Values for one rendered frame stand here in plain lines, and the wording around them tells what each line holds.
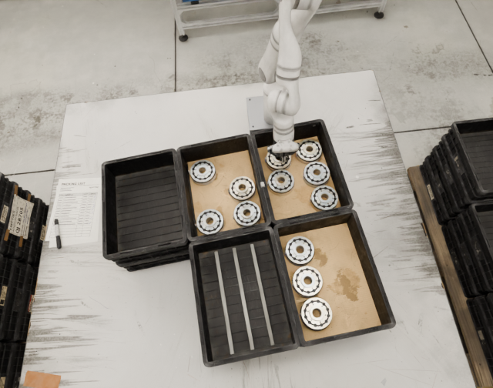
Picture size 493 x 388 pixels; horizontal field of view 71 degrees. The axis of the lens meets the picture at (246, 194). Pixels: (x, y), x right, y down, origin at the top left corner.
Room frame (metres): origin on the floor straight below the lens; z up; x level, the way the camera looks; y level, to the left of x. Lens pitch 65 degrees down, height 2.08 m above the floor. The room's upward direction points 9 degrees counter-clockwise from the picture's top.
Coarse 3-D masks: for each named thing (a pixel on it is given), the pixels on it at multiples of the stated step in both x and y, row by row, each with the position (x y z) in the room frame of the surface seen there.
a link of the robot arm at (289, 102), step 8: (280, 80) 0.72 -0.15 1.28; (288, 80) 0.71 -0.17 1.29; (296, 80) 0.71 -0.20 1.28; (288, 88) 0.70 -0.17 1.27; (296, 88) 0.70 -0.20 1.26; (280, 96) 0.71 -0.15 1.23; (288, 96) 0.70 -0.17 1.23; (296, 96) 0.69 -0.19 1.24; (280, 104) 0.69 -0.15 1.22; (288, 104) 0.68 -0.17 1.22; (296, 104) 0.67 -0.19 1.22; (280, 112) 0.68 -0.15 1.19; (288, 112) 0.66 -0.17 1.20; (296, 112) 0.67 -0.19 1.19
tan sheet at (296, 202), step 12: (264, 156) 0.74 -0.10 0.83; (264, 168) 0.69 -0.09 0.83; (300, 168) 0.66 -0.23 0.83; (300, 180) 0.60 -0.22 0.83; (300, 192) 0.55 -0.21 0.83; (276, 204) 0.52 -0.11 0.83; (288, 204) 0.51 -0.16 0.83; (300, 204) 0.50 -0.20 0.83; (276, 216) 0.47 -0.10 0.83; (288, 216) 0.46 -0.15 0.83
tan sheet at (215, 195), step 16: (208, 160) 0.76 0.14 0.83; (224, 160) 0.75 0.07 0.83; (240, 160) 0.74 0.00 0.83; (224, 176) 0.67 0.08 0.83; (192, 192) 0.62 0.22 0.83; (208, 192) 0.61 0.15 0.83; (224, 192) 0.60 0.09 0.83; (256, 192) 0.58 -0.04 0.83; (208, 208) 0.55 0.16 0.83; (224, 208) 0.54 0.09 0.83; (208, 224) 0.48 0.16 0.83
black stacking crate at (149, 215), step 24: (120, 168) 0.76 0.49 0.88; (144, 168) 0.76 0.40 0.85; (168, 168) 0.75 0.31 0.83; (120, 192) 0.67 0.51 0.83; (144, 192) 0.66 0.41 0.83; (168, 192) 0.64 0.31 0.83; (120, 216) 0.57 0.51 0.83; (144, 216) 0.55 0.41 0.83; (168, 216) 0.54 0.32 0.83; (120, 240) 0.47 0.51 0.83; (144, 240) 0.45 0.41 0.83; (168, 240) 0.44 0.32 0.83; (120, 264) 0.37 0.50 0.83
